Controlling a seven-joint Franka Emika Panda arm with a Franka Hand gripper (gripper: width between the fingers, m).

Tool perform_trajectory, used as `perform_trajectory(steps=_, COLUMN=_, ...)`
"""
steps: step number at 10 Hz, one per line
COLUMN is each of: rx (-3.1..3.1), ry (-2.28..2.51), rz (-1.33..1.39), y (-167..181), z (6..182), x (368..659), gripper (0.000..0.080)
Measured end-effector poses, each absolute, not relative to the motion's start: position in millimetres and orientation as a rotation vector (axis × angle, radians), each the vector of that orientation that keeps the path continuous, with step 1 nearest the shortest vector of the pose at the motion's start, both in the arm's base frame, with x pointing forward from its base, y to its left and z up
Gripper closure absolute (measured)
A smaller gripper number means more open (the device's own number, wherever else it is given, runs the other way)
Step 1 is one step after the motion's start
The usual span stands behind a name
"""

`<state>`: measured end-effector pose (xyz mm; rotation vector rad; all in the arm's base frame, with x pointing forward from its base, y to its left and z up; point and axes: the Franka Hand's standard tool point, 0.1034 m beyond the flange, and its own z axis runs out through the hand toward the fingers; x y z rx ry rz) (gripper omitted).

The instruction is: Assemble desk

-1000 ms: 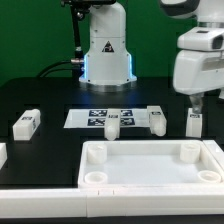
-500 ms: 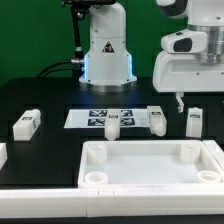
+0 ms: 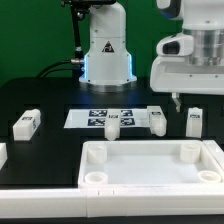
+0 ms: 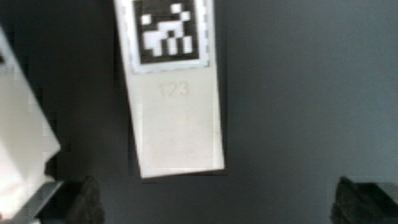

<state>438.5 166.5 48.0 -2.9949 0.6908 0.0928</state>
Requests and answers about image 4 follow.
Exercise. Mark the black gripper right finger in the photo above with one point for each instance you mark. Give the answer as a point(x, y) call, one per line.
point(364, 203)

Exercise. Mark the white desk leg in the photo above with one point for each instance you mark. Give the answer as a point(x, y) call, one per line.
point(169, 61)

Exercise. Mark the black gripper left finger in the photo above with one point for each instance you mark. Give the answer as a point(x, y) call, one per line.
point(80, 203)

